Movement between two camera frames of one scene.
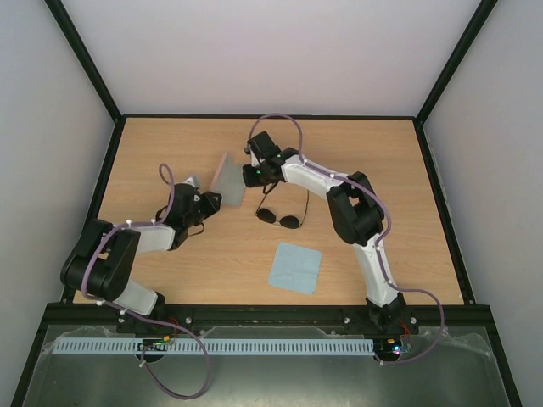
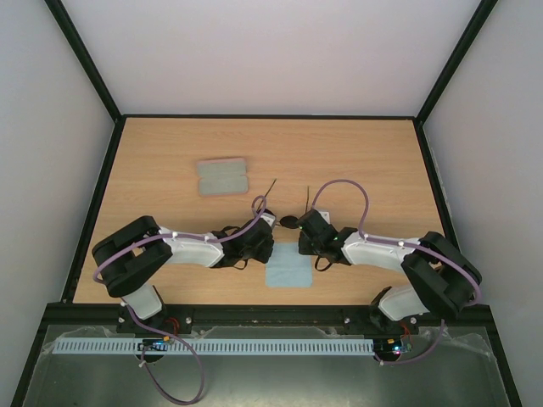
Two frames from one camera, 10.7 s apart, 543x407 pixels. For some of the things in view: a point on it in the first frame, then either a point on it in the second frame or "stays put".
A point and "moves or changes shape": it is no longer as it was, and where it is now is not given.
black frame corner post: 467,36 stays put
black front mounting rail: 204,315 stays put
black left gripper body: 193,217 → 262,255
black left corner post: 75,41 stays put
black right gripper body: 249,175 → 309,220
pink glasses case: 228,181 moves or changes shape
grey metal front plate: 447,366 stays put
